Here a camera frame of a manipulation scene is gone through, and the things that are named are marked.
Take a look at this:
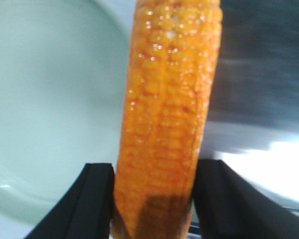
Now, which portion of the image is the pale green round plate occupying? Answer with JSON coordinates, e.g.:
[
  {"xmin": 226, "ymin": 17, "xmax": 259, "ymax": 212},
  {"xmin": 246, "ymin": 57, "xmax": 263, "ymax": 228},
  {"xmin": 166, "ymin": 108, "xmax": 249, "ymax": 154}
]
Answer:
[{"xmin": 0, "ymin": 0, "xmax": 129, "ymax": 224}]

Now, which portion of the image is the orange corn cob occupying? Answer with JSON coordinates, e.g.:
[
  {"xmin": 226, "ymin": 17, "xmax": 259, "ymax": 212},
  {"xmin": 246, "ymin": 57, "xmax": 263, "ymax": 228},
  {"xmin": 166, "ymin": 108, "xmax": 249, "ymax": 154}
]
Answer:
[{"xmin": 111, "ymin": 0, "xmax": 222, "ymax": 239}]

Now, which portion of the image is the black and silver kitchen scale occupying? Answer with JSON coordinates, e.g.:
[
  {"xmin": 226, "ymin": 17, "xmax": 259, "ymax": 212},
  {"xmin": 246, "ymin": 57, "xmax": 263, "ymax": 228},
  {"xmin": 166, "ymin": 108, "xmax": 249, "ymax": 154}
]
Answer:
[{"xmin": 189, "ymin": 0, "xmax": 299, "ymax": 236}]

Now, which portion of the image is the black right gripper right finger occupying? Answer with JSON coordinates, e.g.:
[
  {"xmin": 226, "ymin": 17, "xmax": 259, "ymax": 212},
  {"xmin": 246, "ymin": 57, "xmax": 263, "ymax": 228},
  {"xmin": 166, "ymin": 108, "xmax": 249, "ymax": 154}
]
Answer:
[{"xmin": 193, "ymin": 159, "xmax": 299, "ymax": 239}]

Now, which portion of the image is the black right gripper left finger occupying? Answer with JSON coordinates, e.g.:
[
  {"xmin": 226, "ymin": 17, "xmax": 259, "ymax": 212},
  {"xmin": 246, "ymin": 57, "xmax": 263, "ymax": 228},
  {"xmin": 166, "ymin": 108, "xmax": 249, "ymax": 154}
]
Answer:
[{"xmin": 26, "ymin": 163, "xmax": 114, "ymax": 239}]

